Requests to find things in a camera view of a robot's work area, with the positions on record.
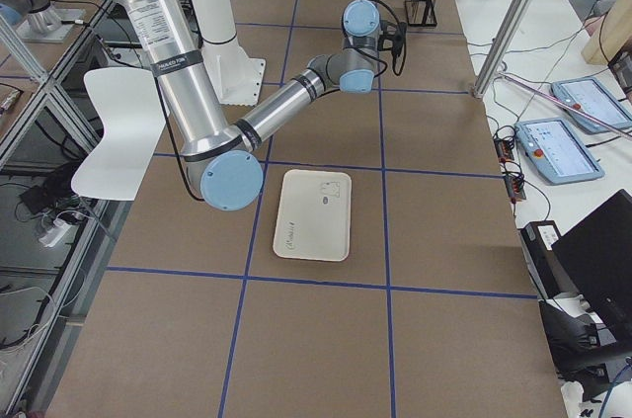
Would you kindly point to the far blue teach pendant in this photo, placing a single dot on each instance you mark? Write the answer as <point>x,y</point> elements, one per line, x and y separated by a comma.
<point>590,96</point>

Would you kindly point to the cream rabbit tray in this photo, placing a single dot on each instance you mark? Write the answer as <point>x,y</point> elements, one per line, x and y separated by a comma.
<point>314,216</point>

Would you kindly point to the blue teach pendant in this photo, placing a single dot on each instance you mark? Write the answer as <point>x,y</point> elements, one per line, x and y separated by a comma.
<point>590,96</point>
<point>556,152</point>

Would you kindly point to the near blue teach pendant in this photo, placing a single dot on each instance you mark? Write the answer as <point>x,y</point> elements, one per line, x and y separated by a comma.
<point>556,152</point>

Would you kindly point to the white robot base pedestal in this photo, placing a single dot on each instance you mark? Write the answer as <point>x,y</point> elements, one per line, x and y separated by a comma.
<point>236,77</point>

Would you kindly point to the aluminium frame post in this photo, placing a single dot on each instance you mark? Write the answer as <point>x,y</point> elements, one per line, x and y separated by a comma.
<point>500,45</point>

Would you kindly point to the white plastic chair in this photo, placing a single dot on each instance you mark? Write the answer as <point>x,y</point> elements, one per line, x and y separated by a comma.
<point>127,102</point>

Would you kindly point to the black wire cup rack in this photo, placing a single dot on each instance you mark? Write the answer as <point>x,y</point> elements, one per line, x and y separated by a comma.
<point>420,13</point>

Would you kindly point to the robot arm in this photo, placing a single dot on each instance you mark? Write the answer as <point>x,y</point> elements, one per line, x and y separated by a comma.
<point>210,85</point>

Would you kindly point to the black laptop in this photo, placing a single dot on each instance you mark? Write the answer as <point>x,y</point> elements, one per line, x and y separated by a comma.
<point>596,254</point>

